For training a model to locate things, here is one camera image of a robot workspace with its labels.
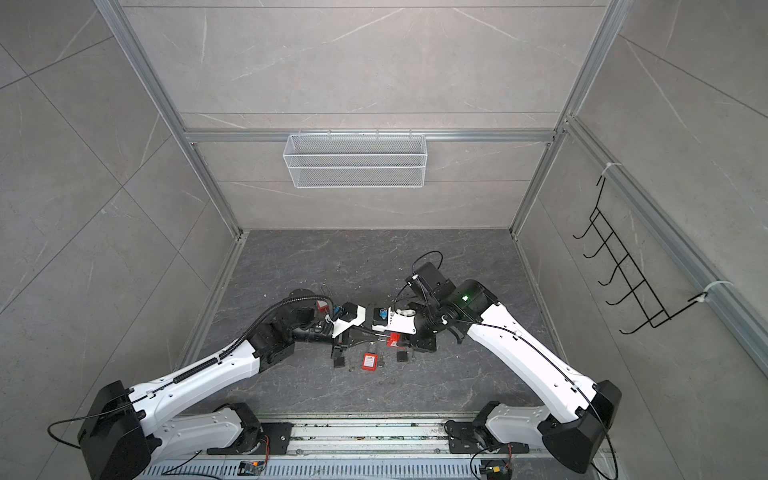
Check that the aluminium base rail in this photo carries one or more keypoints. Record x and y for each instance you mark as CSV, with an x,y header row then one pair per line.
x,y
374,446

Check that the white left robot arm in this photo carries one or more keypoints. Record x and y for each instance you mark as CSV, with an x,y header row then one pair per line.
x,y
127,429

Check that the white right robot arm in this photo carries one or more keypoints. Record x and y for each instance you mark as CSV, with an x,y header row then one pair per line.
x,y
576,414

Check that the red long-shackle padlock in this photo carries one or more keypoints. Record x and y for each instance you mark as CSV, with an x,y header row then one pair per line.
x,y
370,358

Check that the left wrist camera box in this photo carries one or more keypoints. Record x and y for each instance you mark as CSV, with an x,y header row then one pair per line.
x,y
350,315

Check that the black wire hook rack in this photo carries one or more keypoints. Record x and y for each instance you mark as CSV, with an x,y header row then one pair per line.
x,y
627,271

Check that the small red padlock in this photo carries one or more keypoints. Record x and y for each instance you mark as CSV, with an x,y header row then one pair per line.
x,y
391,339

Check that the white wire mesh basket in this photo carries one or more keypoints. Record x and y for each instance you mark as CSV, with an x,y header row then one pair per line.
x,y
360,160

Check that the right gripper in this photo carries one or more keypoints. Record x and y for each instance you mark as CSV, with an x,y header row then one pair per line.
x,y
426,344

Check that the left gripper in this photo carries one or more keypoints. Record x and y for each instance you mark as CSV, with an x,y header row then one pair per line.
x,y
363,335

